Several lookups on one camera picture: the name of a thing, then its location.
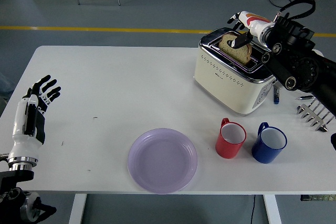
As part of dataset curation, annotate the black cable under table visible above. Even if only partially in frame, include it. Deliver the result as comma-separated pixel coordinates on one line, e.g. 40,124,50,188
249,194,257,224

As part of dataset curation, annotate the bread slice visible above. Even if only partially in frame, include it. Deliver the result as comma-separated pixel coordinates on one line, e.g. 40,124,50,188
218,31,252,67

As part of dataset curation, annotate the blue marker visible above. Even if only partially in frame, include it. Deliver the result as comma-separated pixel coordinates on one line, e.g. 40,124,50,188
272,84,280,105

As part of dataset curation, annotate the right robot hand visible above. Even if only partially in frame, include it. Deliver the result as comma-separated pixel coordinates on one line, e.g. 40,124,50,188
227,10,271,49

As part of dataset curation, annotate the purple plate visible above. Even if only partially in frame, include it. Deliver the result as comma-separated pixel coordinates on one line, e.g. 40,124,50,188
128,128,198,195

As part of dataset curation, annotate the metal toast rack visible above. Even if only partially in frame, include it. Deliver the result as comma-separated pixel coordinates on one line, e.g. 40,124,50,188
296,100,336,132

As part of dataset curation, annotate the cream and chrome toaster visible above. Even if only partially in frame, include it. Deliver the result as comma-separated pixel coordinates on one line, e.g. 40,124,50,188
193,27,285,117

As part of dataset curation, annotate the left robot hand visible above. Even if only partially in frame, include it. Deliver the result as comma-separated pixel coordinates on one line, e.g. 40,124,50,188
9,74,62,160

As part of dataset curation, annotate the table height control panel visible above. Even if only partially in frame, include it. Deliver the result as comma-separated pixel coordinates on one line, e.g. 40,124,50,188
300,194,336,201

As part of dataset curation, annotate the red mug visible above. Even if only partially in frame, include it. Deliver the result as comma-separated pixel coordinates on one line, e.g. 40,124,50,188
215,118,247,159

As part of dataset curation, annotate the blue mug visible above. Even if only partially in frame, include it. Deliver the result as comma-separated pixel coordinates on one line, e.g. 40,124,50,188
251,122,288,164

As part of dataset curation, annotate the white table leg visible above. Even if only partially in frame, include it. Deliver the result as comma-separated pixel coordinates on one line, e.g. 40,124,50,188
68,194,87,224
263,194,283,224

